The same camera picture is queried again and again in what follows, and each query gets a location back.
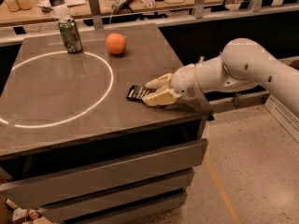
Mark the bottom grey drawer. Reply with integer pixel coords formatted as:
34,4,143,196
64,189,187,224

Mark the black rxbar chocolate bar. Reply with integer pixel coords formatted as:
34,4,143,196
126,85,155,102

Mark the white paper cup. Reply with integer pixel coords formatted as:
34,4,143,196
50,6,72,20

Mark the green soda can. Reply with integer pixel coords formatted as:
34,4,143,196
58,17,83,53

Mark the white power strip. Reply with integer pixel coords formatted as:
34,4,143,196
111,0,133,12

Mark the grey drawer cabinet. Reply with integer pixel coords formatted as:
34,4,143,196
0,22,215,224

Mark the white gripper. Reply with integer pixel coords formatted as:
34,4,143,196
142,64,203,106

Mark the middle grey drawer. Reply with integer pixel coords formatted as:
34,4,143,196
42,168,194,223

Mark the orange fruit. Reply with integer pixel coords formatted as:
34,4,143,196
105,33,126,55

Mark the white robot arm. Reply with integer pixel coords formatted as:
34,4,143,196
142,38,299,113

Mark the wooden background workbench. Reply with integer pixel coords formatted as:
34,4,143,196
0,0,224,28

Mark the grey drawer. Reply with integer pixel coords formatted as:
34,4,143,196
64,189,187,224
42,168,194,223
0,139,208,208

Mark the top grey drawer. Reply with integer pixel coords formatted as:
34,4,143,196
0,139,208,208

